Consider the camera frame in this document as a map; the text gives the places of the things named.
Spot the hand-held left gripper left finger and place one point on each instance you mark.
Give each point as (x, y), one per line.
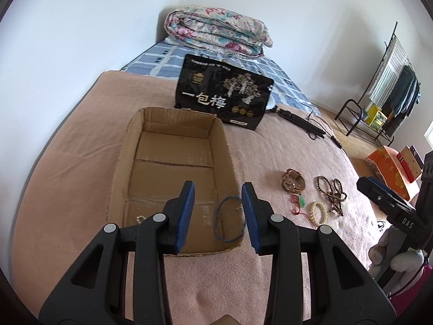
(185, 216)

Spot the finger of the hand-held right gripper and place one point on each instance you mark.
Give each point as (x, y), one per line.
(389, 191)
(372, 191)

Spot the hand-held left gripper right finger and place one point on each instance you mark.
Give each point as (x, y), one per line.
(250, 216)

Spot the cardboard box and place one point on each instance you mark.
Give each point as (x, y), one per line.
(169, 176)

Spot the orange patterned box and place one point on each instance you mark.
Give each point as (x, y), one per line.
(389, 166)

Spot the red box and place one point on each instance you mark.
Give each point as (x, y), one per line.
(406, 167)

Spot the blue bangle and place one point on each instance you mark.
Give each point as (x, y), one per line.
(215, 223)

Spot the grey plush toy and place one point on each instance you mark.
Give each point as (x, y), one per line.
(402, 260)

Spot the magenta cloth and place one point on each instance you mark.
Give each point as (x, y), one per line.
(411, 298)

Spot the yellow box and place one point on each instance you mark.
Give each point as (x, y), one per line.
(377, 116)

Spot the black metal clothes rack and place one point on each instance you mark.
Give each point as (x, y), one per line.
(351, 100)

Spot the black folded tripod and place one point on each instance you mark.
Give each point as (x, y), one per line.
(304, 124)

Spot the dark hanging clothes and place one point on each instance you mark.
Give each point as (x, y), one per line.
(404, 94)

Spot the striped hanging cloth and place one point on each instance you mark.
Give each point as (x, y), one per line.
(389, 71)

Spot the black snack bag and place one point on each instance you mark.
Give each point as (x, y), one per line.
(216, 84)

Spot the pink blanket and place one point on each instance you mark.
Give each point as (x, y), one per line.
(67, 142)

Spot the blue plaid bedsheet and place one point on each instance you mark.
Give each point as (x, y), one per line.
(159, 61)

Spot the folded floral quilt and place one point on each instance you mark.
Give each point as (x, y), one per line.
(216, 30)

